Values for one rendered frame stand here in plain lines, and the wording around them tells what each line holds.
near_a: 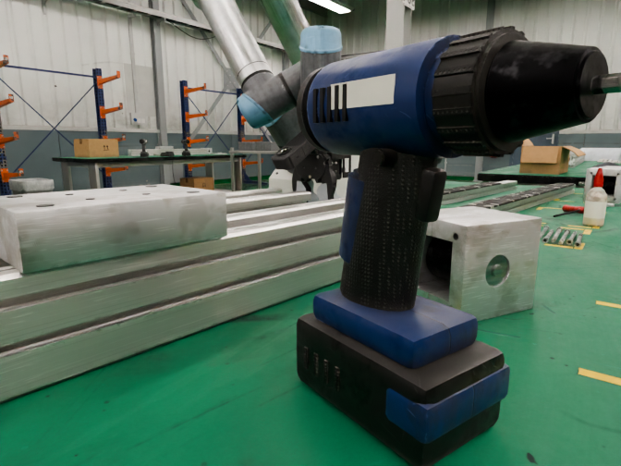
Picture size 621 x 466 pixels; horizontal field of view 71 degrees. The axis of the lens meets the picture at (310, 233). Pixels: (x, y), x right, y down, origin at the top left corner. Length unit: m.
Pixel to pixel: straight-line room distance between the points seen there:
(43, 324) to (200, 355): 0.11
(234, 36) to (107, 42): 8.37
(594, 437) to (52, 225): 0.36
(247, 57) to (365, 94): 0.74
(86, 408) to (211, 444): 0.09
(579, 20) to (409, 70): 11.68
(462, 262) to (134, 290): 0.28
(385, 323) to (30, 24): 8.67
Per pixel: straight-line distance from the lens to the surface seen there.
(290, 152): 0.76
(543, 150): 2.75
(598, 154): 5.35
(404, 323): 0.25
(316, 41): 0.82
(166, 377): 0.35
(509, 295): 0.47
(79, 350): 0.37
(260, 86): 0.93
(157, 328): 0.39
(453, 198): 1.32
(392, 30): 7.35
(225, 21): 1.04
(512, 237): 0.46
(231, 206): 0.64
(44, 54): 8.78
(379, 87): 0.24
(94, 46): 9.21
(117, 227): 0.35
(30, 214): 0.33
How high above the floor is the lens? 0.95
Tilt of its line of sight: 12 degrees down
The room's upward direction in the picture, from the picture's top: straight up
